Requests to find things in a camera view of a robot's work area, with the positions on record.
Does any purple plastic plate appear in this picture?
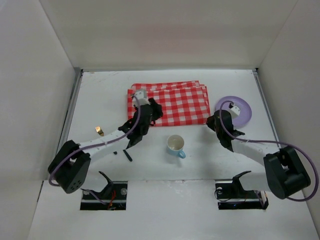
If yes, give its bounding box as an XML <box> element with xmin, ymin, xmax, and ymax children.
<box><xmin>215</xmin><ymin>96</ymin><xmax>252</xmax><ymax>129</ymax></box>

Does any red white checkered cloth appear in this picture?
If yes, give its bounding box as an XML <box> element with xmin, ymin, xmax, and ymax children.
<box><xmin>127</xmin><ymin>80</ymin><xmax>211</xmax><ymax>127</ymax></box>

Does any blue white mug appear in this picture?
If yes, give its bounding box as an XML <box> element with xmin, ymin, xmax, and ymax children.
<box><xmin>166</xmin><ymin>134</ymin><xmax>186</xmax><ymax>159</ymax></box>

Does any gold knife black handle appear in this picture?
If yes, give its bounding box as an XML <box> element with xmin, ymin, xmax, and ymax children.
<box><xmin>113</xmin><ymin>150</ymin><xmax>133</xmax><ymax>162</ymax></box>

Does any gold fork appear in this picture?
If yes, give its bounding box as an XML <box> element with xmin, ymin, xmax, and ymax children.
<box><xmin>95</xmin><ymin>126</ymin><xmax>105</xmax><ymax>137</ymax></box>

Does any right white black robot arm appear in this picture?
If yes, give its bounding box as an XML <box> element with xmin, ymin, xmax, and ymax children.
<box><xmin>206</xmin><ymin>110</ymin><xmax>311</xmax><ymax>200</ymax></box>

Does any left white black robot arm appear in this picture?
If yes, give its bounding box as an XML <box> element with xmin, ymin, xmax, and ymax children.
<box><xmin>47</xmin><ymin>97</ymin><xmax>164</xmax><ymax>194</ymax></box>

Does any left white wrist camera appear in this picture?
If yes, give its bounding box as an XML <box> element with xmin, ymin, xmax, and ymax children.
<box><xmin>132</xmin><ymin>88</ymin><xmax>150</xmax><ymax>107</ymax></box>

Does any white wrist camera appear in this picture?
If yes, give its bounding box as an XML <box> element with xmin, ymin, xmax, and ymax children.
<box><xmin>132</xmin><ymin>88</ymin><xmax>150</xmax><ymax>107</ymax></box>
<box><xmin>228</xmin><ymin>103</ymin><xmax>241</xmax><ymax>119</ymax></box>

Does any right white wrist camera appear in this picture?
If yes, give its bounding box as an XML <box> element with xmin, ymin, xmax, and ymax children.
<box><xmin>228</xmin><ymin>103</ymin><xmax>241</xmax><ymax>119</ymax></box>

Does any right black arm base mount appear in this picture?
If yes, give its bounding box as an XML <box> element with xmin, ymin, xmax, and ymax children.
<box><xmin>214</xmin><ymin>171</ymin><xmax>269</xmax><ymax>210</ymax></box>

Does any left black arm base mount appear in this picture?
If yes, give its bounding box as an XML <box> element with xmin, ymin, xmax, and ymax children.
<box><xmin>80</xmin><ymin>171</ymin><xmax>128</xmax><ymax>211</ymax></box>

